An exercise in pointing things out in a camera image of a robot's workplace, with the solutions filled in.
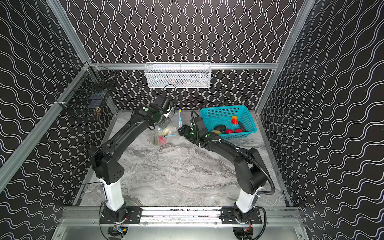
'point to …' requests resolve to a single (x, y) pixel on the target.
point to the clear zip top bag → (155, 135)
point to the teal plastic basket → (229, 116)
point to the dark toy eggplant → (221, 127)
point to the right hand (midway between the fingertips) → (182, 132)
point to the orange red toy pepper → (234, 120)
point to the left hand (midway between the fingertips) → (166, 119)
